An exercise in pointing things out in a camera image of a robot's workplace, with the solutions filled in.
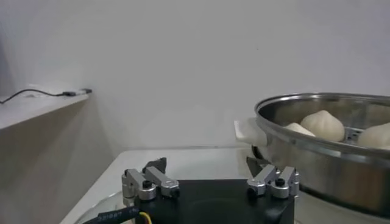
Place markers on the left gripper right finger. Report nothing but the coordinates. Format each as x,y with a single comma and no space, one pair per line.
268,179

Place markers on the steel perforated steamer basket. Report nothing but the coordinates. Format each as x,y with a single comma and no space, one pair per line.
335,170

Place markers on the white side desk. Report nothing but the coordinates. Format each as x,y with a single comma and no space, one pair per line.
36,146

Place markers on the white steamed baozi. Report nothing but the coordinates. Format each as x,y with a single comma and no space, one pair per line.
300,130
375,136
323,125

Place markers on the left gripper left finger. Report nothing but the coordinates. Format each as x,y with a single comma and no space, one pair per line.
152,181

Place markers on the black silver usb adapter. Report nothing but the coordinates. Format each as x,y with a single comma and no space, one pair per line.
77,92

